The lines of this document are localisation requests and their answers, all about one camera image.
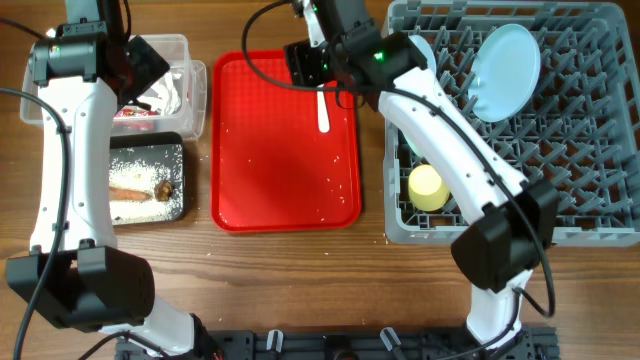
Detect red snack wrapper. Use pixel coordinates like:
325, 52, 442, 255
115, 107, 158, 119

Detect white tissue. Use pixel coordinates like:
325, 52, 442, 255
138, 71, 183, 115

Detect white plastic spoon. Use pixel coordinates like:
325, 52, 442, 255
316, 85, 330, 134

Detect white rice grains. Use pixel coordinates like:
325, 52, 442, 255
108, 143, 184, 223

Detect light blue bowl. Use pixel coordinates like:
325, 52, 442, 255
409, 35, 437, 73

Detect brown carrot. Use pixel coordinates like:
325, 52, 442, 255
109, 187, 152, 202

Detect dark brown food scrap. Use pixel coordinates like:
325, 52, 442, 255
154, 180, 174, 202

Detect yellow plastic cup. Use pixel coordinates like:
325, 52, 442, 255
408, 165, 450, 212

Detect light blue plate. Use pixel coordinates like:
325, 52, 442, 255
468, 24, 541, 122

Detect green bowl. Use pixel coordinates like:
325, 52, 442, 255
403, 133, 425, 158

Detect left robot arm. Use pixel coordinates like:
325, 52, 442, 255
6, 1, 215, 359

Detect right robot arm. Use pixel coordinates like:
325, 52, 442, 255
286, 1, 559, 352

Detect clear plastic waste bin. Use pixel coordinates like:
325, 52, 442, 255
24, 34, 207, 145

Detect grey dishwasher rack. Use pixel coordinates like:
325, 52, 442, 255
383, 1, 639, 247

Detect black plastic tray bin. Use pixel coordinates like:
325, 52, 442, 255
107, 131, 186, 227

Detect red serving tray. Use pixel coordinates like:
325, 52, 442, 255
210, 50, 362, 233

